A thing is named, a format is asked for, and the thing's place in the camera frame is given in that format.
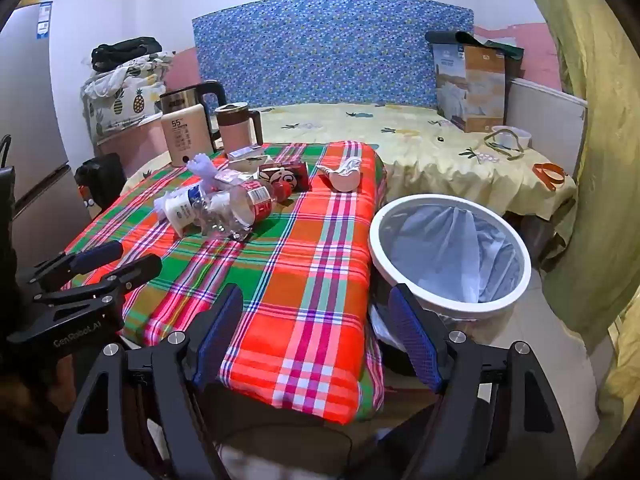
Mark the grey refrigerator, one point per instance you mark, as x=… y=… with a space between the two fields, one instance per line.
x=30 y=110

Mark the steel electric kettle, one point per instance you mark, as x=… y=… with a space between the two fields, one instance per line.
x=180 y=97

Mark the white tissue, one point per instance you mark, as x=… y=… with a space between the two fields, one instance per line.
x=162 y=205

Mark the small pink white box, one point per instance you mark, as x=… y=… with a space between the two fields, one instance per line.
x=245 y=152

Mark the white bowl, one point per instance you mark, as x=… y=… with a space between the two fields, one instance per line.
x=520 y=135

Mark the dark green cloth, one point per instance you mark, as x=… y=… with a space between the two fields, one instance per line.
x=505 y=49

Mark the clear plastic bottle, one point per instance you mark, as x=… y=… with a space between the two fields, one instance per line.
x=225 y=215

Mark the pink cabinet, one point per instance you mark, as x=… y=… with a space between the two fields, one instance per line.
x=140 y=147

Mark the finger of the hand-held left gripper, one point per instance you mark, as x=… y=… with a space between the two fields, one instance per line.
x=135 y=270
x=95 y=255

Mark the black bag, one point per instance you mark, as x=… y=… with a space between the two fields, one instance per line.
x=125 y=52

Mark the white round trash bin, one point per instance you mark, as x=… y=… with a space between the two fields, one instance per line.
x=425 y=297

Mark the yellow printed bed sheet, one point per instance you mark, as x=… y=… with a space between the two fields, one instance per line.
x=425 y=160

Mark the red printed carton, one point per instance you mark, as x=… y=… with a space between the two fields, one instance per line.
x=285 y=175

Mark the pineapple print cloth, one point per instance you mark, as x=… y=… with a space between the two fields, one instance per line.
x=130 y=100

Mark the white panel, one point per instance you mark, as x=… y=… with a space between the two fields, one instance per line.
x=545 y=115

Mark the pink lidded jug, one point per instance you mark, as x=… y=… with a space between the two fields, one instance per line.
x=235 y=127

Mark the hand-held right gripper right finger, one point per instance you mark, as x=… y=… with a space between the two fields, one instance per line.
x=415 y=340

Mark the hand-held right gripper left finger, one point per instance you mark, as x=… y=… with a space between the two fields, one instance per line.
x=220 y=332

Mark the black floor appliance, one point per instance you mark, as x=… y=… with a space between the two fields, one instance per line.
x=100 y=180

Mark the blue floral headboard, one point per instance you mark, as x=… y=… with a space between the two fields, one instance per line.
x=325 y=50

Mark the beige electric kettle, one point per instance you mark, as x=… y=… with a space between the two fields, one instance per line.
x=182 y=135

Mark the printed cardboard box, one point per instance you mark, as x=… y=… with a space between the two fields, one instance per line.
x=480 y=85

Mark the grey plastic bin liner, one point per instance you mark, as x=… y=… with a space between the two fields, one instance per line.
x=450 y=250

